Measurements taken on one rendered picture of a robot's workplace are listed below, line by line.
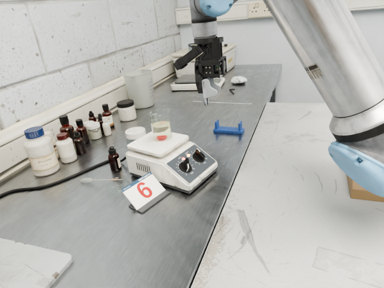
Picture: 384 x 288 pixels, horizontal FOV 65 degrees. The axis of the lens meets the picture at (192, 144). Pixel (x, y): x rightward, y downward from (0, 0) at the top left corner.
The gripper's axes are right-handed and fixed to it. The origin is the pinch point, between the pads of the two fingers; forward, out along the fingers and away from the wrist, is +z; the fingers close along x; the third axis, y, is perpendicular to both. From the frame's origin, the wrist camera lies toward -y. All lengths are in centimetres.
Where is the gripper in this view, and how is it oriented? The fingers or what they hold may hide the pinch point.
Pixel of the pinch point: (204, 101)
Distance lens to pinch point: 101.1
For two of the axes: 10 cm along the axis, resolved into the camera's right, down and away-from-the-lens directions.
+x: 4.0, -4.2, 8.2
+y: 9.1, 0.8, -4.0
